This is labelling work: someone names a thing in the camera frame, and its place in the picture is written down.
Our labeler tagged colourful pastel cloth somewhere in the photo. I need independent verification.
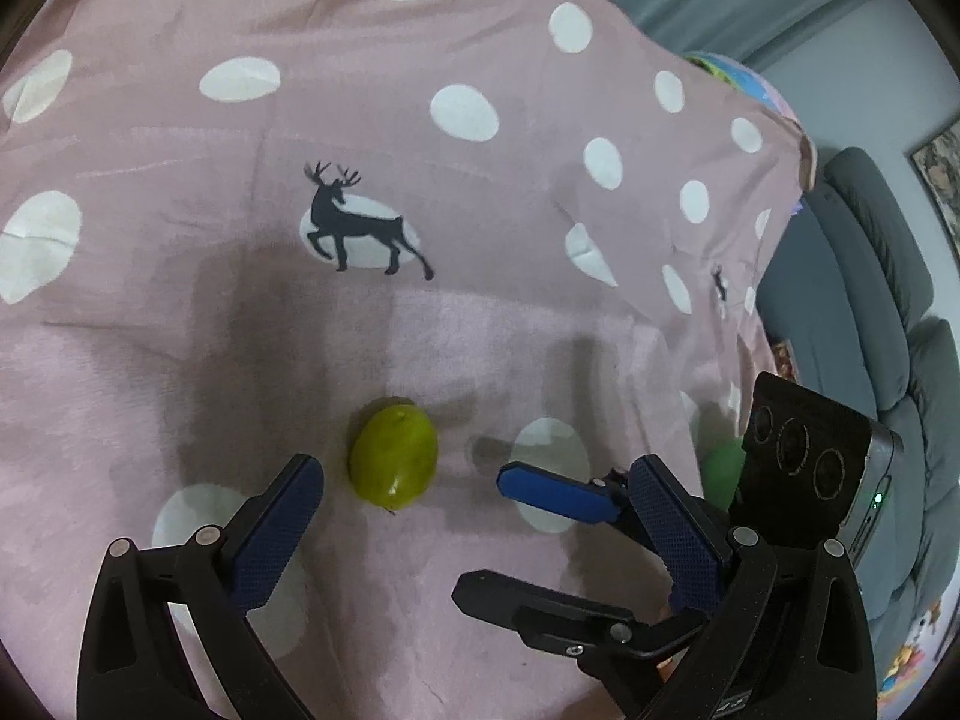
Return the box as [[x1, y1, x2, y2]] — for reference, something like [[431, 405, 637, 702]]
[[679, 51, 803, 121]]

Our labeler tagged green plastic bowl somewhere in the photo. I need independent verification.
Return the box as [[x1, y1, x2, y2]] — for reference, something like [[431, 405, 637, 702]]
[[697, 441, 747, 512]]

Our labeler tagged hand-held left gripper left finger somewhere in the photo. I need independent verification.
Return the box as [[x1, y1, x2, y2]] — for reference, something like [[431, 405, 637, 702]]
[[75, 454, 325, 720]]

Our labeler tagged pink polka dot blanket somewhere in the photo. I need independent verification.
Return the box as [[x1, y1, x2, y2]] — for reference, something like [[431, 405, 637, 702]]
[[0, 0, 815, 720]]

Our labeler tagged small green fruit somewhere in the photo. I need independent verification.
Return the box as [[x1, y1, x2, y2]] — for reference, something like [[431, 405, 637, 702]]
[[347, 397, 440, 511]]

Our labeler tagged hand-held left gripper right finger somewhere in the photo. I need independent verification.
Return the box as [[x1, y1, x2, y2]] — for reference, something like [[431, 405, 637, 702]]
[[628, 454, 880, 720]]

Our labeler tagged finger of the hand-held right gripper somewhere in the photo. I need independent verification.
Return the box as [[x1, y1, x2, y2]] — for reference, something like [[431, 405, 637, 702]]
[[497, 463, 644, 535], [452, 570, 710, 659]]

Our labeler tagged grey sofa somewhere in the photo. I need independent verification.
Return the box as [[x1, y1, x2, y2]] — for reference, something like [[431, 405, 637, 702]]
[[754, 146, 960, 661]]

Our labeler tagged framed wall picture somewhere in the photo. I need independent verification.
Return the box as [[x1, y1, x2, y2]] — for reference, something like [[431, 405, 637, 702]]
[[909, 116, 960, 256]]

